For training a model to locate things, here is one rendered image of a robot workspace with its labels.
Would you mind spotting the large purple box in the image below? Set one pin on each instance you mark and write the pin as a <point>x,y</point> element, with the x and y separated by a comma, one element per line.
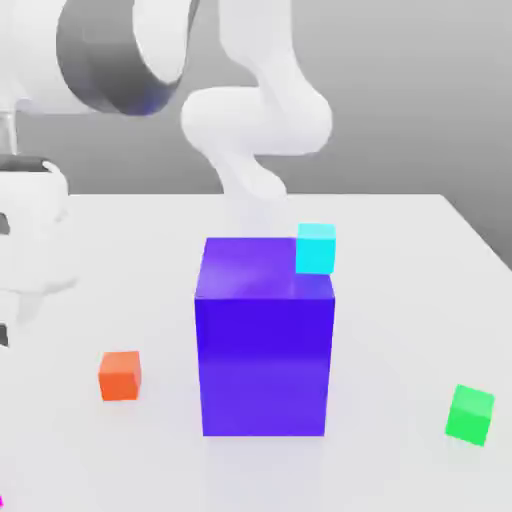
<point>264,360</point>

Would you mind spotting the small green cube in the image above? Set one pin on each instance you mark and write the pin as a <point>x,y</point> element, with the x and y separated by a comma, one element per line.
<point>468,420</point>

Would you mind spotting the small orange cube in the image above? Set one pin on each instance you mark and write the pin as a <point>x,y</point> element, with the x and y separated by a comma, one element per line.
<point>118,380</point>

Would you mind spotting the small cyan cube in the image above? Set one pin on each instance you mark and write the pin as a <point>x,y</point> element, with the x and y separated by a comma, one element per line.
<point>315,252</point>

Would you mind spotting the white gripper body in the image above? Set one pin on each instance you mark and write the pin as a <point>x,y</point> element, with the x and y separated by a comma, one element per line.
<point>24,272</point>

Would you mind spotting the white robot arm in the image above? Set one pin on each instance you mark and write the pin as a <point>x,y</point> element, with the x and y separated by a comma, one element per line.
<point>256,120</point>

